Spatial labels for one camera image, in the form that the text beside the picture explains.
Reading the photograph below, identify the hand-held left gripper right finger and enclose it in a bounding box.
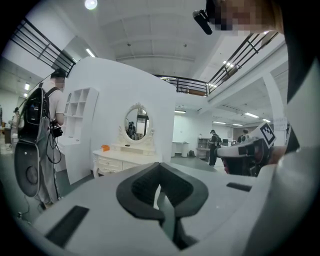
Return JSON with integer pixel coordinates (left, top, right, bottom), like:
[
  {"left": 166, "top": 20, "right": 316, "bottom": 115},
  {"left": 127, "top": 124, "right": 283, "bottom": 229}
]
[{"left": 159, "top": 161, "right": 271, "bottom": 256}]

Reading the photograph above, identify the white shelf unit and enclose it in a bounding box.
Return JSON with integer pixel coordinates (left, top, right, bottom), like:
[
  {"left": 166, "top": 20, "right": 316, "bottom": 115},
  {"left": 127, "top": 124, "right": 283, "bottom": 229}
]
[{"left": 56, "top": 87, "right": 100, "bottom": 173}]

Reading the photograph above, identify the black balcony railing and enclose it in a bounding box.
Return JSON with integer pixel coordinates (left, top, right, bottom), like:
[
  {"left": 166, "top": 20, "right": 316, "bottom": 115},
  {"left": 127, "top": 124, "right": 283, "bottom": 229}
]
[
  {"left": 9, "top": 17, "right": 77, "bottom": 78},
  {"left": 153, "top": 31, "right": 280, "bottom": 98}
]

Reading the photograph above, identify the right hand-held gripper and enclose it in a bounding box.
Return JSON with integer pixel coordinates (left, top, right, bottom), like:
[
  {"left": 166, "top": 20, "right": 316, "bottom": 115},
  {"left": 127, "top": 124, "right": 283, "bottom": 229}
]
[{"left": 216, "top": 121, "right": 277, "bottom": 178}]

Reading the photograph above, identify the black backpack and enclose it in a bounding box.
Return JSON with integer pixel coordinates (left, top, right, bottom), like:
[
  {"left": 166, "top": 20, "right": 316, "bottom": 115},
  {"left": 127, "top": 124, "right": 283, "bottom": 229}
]
[{"left": 13, "top": 83, "right": 51, "bottom": 198}]

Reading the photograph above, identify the white open cabinet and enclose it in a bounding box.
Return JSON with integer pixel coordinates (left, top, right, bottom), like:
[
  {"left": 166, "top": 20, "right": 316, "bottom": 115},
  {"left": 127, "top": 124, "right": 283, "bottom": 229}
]
[{"left": 196, "top": 136, "right": 211, "bottom": 160}]

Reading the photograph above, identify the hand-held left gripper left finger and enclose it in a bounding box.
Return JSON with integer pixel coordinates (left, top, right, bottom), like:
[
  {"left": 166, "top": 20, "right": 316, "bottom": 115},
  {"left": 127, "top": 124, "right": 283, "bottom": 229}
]
[{"left": 32, "top": 161, "right": 181, "bottom": 256}]

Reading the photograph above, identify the black head-worn camera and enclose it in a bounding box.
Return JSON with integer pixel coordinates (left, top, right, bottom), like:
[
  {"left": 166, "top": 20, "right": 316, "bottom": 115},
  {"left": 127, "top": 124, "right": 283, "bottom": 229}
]
[{"left": 192, "top": 9, "right": 214, "bottom": 35}]

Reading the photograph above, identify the person's head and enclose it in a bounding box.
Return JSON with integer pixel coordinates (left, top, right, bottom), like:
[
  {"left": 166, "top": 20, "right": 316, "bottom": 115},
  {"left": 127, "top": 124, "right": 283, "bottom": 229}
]
[{"left": 206, "top": 0, "right": 285, "bottom": 34}]

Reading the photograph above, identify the person's black shirt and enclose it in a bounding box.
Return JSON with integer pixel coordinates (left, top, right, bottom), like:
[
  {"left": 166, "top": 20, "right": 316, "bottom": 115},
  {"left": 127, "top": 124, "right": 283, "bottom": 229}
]
[{"left": 281, "top": 0, "right": 320, "bottom": 104}]

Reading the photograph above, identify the person's right forearm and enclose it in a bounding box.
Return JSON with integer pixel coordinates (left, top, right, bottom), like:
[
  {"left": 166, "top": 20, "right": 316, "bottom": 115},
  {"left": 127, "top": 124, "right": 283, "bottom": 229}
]
[{"left": 271, "top": 145, "right": 288, "bottom": 165}]

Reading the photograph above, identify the white oval framed mirror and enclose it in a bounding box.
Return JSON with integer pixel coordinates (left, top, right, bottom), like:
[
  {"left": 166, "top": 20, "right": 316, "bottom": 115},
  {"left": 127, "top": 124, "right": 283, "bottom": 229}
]
[{"left": 117, "top": 101, "right": 156, "bottom": 149}]

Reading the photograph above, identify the white ornate dressing table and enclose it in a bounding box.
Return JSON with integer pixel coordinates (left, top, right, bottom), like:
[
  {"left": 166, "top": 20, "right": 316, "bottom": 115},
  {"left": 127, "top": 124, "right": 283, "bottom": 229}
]
[{"left": 92, "top": 101, "right": 164, "bottom": 179}]

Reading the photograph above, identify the round ceiling lamp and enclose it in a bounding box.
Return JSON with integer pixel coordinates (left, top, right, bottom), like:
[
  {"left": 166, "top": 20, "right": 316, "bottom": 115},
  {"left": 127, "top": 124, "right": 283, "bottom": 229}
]
[{"left": 84, "top": 0, "right": 99, "bottom": 11}]

